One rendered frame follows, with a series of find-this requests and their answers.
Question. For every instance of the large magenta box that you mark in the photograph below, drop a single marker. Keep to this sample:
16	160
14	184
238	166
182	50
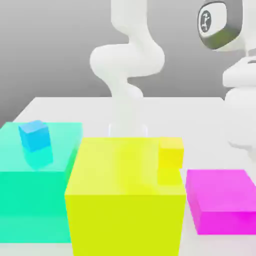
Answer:
224	192

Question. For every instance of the large yellow box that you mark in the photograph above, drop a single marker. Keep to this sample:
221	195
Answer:
124	220

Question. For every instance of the large teal box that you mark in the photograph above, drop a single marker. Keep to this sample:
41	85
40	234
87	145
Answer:
30	196

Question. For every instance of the small yellow cube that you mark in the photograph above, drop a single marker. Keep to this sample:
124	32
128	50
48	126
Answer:
171	154

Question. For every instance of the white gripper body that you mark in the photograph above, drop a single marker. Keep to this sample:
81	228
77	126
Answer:
242	116

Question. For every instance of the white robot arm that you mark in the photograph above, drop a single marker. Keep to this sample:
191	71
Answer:
128	60

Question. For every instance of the small blue cube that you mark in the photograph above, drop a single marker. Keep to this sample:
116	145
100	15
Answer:
35	138

